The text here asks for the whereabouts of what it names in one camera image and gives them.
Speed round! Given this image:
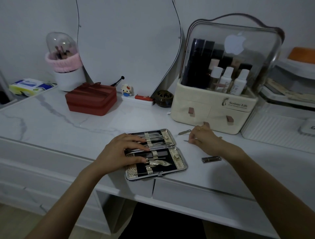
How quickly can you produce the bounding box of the person's left hand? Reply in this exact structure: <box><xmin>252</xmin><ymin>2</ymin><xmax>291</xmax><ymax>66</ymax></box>
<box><xmin>93</xmin><ymin>133</ymin><xmax>151</xmax><ymax>176</ymax></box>

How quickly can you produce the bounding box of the person's right hand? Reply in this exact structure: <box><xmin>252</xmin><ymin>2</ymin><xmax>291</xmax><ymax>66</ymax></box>
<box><xmin>188</xmin><ymin>122</ymin><xmax>235</xmax><ymax>161</ymax></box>

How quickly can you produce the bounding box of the manicure set case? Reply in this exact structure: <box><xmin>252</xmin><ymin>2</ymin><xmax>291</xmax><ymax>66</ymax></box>
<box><xmin>124</xmin><ymin>128</ymin><xmax>189</xmax><ymax>182</ymax></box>

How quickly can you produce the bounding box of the ornate silver nail clipper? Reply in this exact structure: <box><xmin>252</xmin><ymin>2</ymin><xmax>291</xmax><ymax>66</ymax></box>
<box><xmin>149</xmin><ymin>159</ymin><xmax>173</xmax><ymax>167</ymax></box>

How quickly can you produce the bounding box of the person's right forearm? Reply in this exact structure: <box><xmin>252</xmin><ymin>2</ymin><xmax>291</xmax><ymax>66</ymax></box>
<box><xmin>221</xmin><ymin>144</ymin><xmax>315</xmax><ymax>239</ymax></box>

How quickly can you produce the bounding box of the red jewelry box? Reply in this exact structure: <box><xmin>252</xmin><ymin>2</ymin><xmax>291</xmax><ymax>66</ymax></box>
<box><xmin>65</xmin><ymin>82</ymin><xmax>117</xmax><ymax>117</ymax></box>

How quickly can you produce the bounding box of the white ribbed storage box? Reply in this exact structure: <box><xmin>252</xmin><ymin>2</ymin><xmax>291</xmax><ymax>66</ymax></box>
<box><xmin>241</xmin><ymin>98</ymin><xmax>315</xmax><ymax>154</ymax></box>

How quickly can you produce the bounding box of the cream cosmetic organizer clear lid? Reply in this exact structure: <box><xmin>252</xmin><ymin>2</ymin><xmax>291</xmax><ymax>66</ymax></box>
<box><xmin>170</xmin><ymin>12</ymin><xmax>285</xmax><ymax>135</ymax></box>

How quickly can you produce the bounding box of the white mirror base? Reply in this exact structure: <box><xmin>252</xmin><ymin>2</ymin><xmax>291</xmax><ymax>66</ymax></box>
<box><xmin>121</xmin><ymin>94</ymin><xmax>154</xmax><ymax>106</ymax></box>

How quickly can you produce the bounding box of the dark round incense burner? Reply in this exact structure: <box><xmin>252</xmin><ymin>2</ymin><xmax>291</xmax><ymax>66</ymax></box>
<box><xmin>154</xmin><ymin>90</ymin><xmax>174</xmax><ymax>108</ymax></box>

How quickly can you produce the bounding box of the slim white lotion bottle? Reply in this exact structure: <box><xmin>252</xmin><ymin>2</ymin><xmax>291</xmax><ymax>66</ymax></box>
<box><xmin>219</xmin><ymin>66</ymin><xmax>234</xmax><ymax>94</ymax></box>

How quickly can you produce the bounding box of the wide white lotion bottle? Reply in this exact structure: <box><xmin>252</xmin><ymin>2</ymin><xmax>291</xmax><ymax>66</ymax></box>
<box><xmin>229</xmin><ymin>69</ymin><xmax>250</xmax><ymax>96</ymax></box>

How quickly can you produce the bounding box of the clear bottle white cap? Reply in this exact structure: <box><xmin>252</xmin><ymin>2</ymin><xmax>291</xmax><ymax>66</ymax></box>
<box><xmin>209</xmin><ymin>66</ymin><xmax>223</xmax><ymax>90</ymax></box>

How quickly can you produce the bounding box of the white cat figurine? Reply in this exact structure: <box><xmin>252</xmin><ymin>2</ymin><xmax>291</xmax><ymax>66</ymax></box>
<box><xmin>121</xmin><ymin>84</ymin><xmax>134</xmax><ymax>97</ymax></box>

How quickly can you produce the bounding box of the black ball-tipped stick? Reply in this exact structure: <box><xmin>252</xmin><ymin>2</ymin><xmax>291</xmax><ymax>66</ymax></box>
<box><xmin>111</xmin><ymin>76</ymin><xmax>125</xmax><ymax>87</ymax></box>

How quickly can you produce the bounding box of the pink capped bottle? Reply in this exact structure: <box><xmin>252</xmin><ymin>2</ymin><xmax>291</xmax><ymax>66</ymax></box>
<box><xmin>208</xmin><ymin>58</ymin><xmax>220</xmax><ymax>74</ymax></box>

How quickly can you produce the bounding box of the white side cabinet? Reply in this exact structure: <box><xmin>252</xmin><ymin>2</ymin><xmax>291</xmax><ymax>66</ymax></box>
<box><xmin>0</xmin><ymin>138</ymin><xmax>111</xmax><ymax>234</ymax></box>

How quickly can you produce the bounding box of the white brush holder clear dome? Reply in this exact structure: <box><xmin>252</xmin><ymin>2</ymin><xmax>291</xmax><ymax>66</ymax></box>
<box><xmin>45</xmin><ymin>32</ymin><xmax>87</xmax><ymax>92</ymax></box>

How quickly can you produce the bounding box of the small white case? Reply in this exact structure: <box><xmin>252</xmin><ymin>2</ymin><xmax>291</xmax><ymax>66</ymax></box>
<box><xmin>299</xmin><ymin>118</ymin><xmax>315</xmax><ymax>135</ymax></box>

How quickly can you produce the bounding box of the pink knitted headband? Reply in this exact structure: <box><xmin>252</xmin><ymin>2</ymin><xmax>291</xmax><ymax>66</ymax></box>
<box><xmin>45</xmin><ymin>52</ymin><xmax>83</xmax><ymax>73</ymax></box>

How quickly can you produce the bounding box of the white stacked tray organizer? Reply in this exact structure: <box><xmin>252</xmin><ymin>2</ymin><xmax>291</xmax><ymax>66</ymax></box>
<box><xmin>261</xmin><ymin>58</ymin><xmax>315</xmax><ymax>109</ymax></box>

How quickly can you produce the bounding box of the blue yellow tissue packet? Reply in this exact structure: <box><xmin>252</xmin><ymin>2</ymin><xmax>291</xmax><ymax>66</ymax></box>
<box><xmin>9</xmin><ymin>78</ymin><xmax>56</xmax><ymax>97</ymax></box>

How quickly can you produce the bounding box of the heart-shaped white mirror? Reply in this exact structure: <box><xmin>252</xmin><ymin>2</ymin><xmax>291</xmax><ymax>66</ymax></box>
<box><xmin>75</xmin><ymin>0</ymin><xmax>183</xmax><ymax>97</ymax></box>

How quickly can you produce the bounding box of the bunch of makeup brushes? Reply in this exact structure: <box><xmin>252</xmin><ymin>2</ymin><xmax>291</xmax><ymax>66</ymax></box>
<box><xmin>54</xmin><ymin>45</ymin><xmax>72</xmax><ymax>60</ymax></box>

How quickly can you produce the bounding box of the orange cloth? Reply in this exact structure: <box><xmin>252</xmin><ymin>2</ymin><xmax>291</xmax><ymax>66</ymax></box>
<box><xmin>288</xmin><ymin>47</ymin><xmax>315</xmax><ymax>64</ymax></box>

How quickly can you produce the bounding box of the black plug adapter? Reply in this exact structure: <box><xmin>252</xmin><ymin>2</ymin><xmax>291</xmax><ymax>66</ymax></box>
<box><xmin>0</xmin><ymin>90</ymin><xmax>11</xmax><ymax>105</ymax></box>

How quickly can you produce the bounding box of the grey framed panel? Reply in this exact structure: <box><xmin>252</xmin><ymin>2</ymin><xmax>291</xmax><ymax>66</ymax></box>
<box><xmin>0</xmin><ymin>70</ymin><xmax>18</xmax><ymax>104</ymax></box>

